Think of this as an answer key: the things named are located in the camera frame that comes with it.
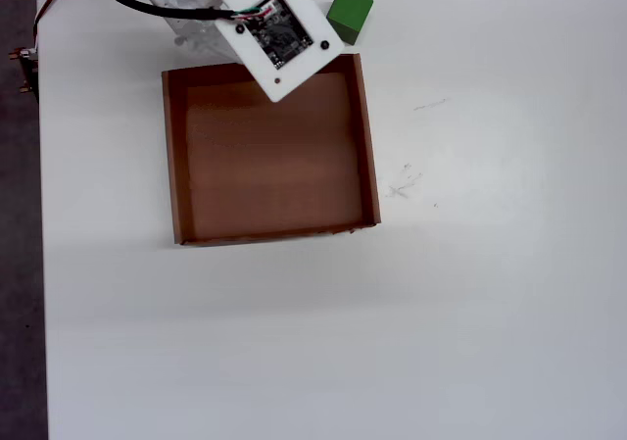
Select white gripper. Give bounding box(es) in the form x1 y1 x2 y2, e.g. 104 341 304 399
129 0 246 65

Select green cube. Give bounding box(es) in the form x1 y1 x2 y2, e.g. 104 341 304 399
325 0 375 46

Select brown cardboard box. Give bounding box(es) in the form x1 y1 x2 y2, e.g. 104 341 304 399
161 52 383 247

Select black table clamp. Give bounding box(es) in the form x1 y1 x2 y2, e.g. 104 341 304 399
8 46 40 94

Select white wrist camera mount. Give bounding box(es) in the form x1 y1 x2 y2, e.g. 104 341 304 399
210 0 345 104

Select red white base wire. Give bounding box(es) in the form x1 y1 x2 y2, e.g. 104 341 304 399
30 0 75 53

